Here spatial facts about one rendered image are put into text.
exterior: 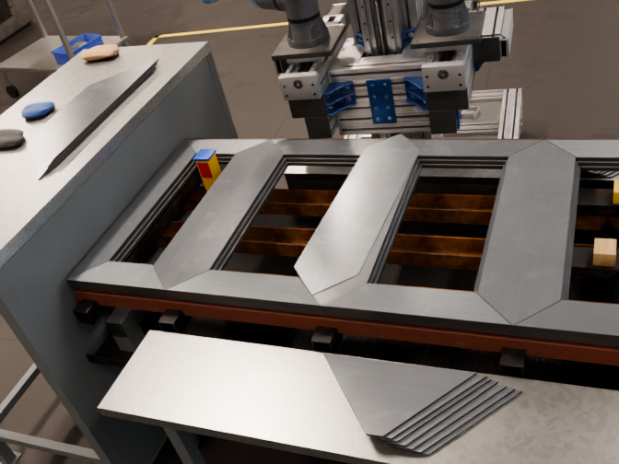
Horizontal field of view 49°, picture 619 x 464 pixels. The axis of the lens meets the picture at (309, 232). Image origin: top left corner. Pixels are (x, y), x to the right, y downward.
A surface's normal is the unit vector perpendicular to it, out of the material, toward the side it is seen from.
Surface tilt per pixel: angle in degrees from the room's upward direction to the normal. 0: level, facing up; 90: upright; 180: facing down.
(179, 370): 0
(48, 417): 0
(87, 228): 90
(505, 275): 0
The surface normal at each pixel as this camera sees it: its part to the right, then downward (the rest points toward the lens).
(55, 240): 0.92, 0.05
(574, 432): -0.21, -0.77
